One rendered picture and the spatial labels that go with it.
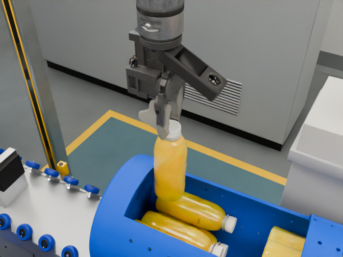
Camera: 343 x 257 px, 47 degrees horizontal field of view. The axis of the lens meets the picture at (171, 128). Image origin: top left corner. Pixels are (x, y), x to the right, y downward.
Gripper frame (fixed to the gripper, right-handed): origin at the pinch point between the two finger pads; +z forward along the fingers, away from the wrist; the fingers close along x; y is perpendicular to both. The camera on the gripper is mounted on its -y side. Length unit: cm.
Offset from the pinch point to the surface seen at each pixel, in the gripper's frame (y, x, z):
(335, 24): -14, -275, 94
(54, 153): 63, -26, 57
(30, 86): 66, -25, 26
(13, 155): 49, 1, 28
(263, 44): 16, -150, 58
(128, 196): 5.0, 9.5, 13.1
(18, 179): 50, 2, 38
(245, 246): -18.3, -5.1, 35.8
